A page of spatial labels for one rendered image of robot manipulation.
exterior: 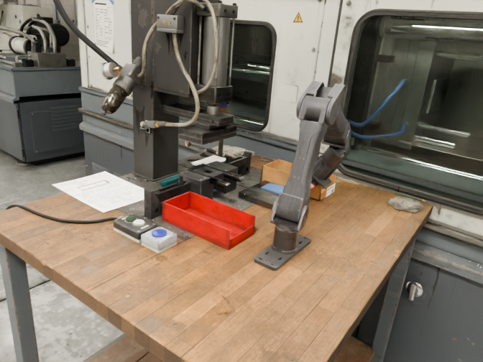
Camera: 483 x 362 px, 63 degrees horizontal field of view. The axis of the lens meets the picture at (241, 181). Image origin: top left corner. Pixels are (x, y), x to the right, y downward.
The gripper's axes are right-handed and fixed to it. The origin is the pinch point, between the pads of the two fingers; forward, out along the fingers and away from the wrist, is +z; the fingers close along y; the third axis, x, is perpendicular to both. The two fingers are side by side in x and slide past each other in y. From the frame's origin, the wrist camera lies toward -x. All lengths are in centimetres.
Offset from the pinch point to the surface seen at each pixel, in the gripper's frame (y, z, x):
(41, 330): 49, 136, 36
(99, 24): 182, 48, -63
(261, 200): 6.9, 6.2, 11.8
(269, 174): 14.6, 7.6, -6.6
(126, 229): 22, 15, 55
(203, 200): 17.1, 9.1, 30.3
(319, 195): -4.6, -0.9, -5.6
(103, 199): 41, 28, 43
